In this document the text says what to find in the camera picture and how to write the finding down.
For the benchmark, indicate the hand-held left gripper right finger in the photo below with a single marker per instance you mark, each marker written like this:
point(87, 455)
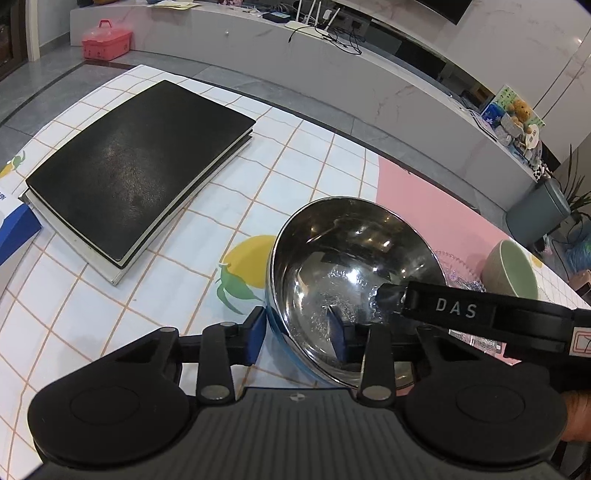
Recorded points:
point(339, 339)

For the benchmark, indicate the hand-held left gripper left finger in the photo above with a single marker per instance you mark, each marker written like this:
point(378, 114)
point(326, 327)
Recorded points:
point(256, 337)

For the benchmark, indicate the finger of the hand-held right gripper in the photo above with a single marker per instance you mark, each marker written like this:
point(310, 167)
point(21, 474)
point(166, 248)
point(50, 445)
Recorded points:
point(535, 357)
point(452, 307)

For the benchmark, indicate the clear glass flower plate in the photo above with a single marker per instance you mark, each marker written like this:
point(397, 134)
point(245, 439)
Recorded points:
point(461, 272)

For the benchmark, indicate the stainless steel bowl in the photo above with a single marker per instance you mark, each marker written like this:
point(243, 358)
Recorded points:
point(351, 258)

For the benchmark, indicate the person's right hand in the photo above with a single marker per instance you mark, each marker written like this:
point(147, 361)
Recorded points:
point(579, 417)

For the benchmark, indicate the green ceramic bowl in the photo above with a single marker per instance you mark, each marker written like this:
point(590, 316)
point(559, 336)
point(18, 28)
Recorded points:
point(510, 272)

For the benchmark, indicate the floral cloth pouch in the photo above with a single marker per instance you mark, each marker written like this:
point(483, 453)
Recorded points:
point(550, 244)

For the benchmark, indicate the grey round trash bin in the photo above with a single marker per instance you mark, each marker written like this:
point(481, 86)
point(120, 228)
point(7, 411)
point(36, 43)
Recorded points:
point(538, 212)

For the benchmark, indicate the long leaf potted plant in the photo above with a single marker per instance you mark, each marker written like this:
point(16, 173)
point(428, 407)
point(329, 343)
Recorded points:
point(577, 184)

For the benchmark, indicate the checked fruit print tablecloth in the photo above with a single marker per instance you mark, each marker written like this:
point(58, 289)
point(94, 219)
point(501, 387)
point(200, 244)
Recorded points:
point(300, 161)

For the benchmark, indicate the round paper fan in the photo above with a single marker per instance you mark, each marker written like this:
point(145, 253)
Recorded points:
point(532, 137)

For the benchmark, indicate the brown teddy bear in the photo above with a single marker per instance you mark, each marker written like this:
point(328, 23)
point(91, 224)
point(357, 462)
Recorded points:
point(519, 110)

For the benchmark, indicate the blue and white box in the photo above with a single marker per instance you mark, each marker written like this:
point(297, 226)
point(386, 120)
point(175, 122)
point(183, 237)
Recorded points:
point(14, 226)

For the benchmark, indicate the long white cabinet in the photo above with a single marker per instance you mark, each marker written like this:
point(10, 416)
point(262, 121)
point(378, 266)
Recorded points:
point(231, 32)

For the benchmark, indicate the white router with antennas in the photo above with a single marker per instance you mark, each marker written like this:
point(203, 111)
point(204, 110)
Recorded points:
point(314, 21)

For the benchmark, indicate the small black box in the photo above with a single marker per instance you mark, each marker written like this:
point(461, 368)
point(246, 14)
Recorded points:
point(276, 16)

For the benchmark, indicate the pink plastic storage box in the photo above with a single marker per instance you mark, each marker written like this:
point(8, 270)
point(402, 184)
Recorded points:
point(105, 42)

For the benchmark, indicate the yellow papers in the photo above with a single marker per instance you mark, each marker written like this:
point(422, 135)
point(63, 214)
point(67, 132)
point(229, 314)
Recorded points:
point(173, 4)

